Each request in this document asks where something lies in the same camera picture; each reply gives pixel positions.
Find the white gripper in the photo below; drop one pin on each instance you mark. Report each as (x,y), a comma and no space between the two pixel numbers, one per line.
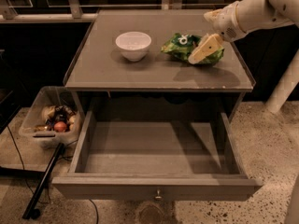
(226,21)

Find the green rice chip bag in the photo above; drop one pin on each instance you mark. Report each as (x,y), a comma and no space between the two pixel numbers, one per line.
(181,46)

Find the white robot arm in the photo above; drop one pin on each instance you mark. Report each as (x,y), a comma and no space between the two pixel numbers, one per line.
(240,18)

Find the grey cabinet with top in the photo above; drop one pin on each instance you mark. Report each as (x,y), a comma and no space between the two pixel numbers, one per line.
(99,66)

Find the open grey top drawer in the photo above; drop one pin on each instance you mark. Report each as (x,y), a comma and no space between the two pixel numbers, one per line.
(131,159)

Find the metal drawer knob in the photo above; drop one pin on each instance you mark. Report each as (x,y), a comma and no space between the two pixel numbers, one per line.
(158,195)

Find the metal window railing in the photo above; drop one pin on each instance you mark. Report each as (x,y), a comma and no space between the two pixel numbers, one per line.
(130,3)

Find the white ceramic bowl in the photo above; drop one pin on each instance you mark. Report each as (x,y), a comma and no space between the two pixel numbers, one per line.
(133,46)

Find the red apple in bin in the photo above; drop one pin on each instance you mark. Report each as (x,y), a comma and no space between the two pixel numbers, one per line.
(60,127)

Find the clear plastic storage bin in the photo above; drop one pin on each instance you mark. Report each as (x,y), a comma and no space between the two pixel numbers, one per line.
(51,105)

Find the black pole on floor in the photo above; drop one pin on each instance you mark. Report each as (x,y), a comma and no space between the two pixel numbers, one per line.
(31,211)

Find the white diagonal support post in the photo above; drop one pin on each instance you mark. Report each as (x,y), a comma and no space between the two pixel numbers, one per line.
(285,86)

